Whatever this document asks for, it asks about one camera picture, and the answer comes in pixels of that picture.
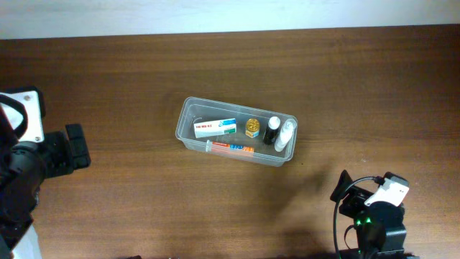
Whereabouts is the white spray bottle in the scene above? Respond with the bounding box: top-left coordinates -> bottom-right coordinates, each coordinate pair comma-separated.
275,119 -> 298,153

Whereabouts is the dark bottle white cap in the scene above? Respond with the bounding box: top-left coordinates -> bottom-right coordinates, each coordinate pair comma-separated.
263,117 -> 281,145

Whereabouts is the small gold-lid balm jar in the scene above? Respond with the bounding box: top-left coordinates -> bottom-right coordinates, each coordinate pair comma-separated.
245,118 -> 260,138

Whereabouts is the orange tablet tube white cap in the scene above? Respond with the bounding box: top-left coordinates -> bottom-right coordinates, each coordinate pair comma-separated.
206,140 -> 254,155

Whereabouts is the white Panadol box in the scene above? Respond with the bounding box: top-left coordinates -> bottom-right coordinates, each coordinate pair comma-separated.
193,118 -> 236,138

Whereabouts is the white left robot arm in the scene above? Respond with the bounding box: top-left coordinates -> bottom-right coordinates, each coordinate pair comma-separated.
1,124 -> 91,258

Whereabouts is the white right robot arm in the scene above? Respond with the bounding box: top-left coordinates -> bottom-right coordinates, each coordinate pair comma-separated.
330,171 -> 416,259

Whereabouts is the clear plastic container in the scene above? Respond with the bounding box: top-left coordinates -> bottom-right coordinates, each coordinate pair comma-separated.
175,97 -> 298,167

